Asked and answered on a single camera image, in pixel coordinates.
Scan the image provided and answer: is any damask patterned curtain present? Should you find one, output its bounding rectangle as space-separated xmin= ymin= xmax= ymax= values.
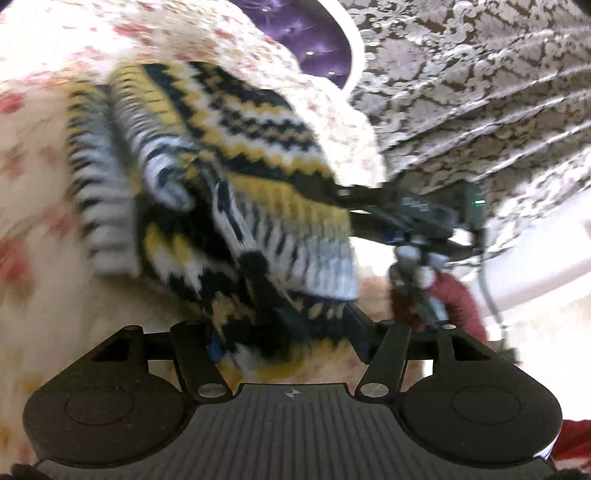
xmin=345 ymin=1 xmax=590 ymax=256

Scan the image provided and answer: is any purple tufted headboard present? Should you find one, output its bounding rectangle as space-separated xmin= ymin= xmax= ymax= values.
xmin=235 ymin=0 xmax=366 ymax=94

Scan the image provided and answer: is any yellow navy patterned knit sweater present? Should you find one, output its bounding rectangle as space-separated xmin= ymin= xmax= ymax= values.
xmin=67 ymin=62 xmax=358 ymax=364

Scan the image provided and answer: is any red knit sleeve forearm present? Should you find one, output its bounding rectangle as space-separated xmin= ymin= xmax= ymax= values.
xmin=391 ymin=272 xmax=590 ymax=475

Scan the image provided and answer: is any floral bedspread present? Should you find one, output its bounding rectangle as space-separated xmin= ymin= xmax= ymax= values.
xmin=1 ymin=1 xmax=386 ymax=468

